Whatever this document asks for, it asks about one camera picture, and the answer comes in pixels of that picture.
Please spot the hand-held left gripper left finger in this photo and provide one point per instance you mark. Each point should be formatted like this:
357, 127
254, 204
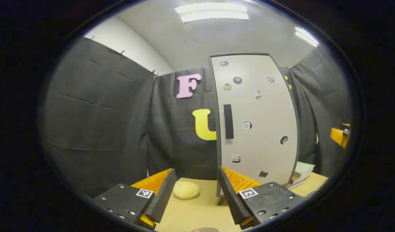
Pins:
163, 196

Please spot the grey cabinet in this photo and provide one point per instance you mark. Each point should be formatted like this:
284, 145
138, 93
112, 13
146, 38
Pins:
218, 145

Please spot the thin brown cover book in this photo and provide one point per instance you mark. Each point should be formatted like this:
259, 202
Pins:
298, 179
295, 186

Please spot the green cover book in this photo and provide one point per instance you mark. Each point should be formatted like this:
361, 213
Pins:
305, 167

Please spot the brown round coaster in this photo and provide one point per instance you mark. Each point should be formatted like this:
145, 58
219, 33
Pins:
203, 230

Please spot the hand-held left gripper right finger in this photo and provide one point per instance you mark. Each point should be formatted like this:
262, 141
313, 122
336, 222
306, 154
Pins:
231, 199

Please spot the pale yellow potato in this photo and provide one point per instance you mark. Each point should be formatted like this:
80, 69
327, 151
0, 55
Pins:
186, 190

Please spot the black backdrop cloth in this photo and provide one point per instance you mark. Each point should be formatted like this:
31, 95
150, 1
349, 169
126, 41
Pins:
97, 122

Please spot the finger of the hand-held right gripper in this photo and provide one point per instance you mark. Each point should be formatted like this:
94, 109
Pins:
340, 135

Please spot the long ceiling light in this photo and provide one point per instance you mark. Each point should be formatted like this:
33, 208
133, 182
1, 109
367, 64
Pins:
307, 37
213, 13

